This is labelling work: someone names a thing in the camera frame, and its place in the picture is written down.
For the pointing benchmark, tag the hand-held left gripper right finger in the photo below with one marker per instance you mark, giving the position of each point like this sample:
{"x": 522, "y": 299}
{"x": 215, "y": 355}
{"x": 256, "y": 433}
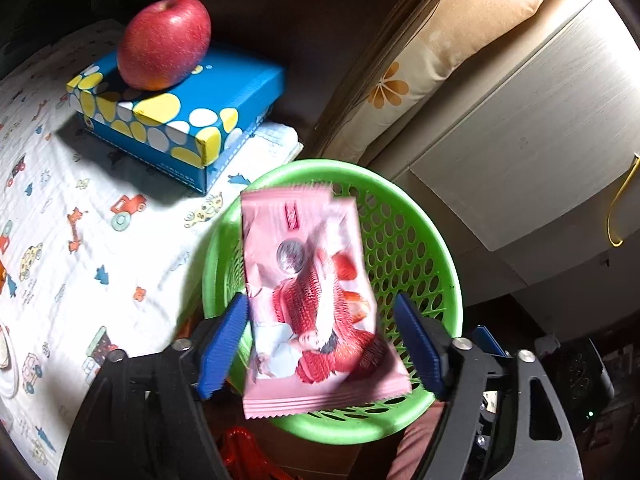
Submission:
{"x": 417, "y": 345}

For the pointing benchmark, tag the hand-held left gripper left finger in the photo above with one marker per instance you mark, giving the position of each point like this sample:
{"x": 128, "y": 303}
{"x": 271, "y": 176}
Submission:
{"x": 225, "y": 345}

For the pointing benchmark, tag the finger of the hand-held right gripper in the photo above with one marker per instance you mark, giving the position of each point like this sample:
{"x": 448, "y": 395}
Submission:
{"x": 489, "y": 339}

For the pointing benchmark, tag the pink snack packet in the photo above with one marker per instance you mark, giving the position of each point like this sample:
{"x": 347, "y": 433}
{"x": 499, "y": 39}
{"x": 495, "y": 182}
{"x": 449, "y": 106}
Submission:
{"x": 310, "y": 285}

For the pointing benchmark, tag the green plastic basket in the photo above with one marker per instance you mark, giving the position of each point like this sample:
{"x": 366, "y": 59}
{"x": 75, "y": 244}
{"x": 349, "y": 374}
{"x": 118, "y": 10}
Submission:
{"x": 400, "y": 240}

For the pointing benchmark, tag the dark round object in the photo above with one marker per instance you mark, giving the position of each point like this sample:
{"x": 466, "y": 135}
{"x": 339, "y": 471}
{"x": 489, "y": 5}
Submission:
{"x": 575, "y": 375}

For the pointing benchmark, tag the printed white cloth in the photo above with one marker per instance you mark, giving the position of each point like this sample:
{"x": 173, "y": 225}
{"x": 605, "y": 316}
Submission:
{"x": 75, "y": 270}

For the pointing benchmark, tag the white wooden cabinet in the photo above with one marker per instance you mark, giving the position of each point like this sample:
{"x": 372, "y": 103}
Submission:
{"x": 525, "y": 135}

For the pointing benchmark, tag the blue box with dots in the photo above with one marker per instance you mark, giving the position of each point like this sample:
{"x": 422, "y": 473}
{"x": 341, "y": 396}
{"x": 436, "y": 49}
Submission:
{"x": 225, "y": 90}

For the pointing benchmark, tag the beige flower print pillow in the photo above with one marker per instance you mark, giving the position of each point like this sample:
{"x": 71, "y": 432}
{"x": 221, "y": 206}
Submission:
{"x": 450, "y": 35}

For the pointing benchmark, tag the red apple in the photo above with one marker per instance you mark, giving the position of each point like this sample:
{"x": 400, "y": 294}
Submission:
{"x": 165, "y": 40}

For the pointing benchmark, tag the brown wooden headboard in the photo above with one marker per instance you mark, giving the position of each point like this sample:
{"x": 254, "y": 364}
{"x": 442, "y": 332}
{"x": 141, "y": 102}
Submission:
{"x": 300, "y": 20}

